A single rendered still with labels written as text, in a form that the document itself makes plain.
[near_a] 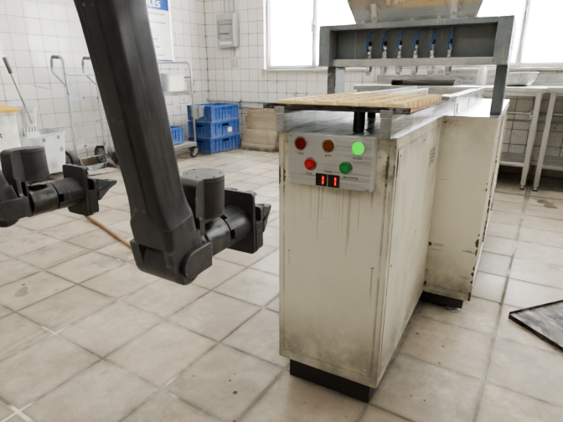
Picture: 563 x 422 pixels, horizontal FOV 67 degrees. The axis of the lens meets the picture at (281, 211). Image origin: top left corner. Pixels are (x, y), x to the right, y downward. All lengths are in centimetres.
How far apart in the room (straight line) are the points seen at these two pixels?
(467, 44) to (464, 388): 123
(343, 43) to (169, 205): 154
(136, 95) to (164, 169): 9
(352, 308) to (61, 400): 97
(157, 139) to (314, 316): 97
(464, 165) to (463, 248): 34
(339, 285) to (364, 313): 10
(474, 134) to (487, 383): 88
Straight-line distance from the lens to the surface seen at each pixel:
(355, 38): 194
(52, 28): 512
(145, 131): 46
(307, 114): 129
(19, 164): 88
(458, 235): 185
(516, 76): 445
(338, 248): 122
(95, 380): 167
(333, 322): 133
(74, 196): 93
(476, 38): 184
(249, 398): 148
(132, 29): 45
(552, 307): 223
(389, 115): 105
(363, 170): 109
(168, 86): 509
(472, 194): 180
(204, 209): 58
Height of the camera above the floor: 99
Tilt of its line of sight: 18 degrees down
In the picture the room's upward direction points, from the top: straight up
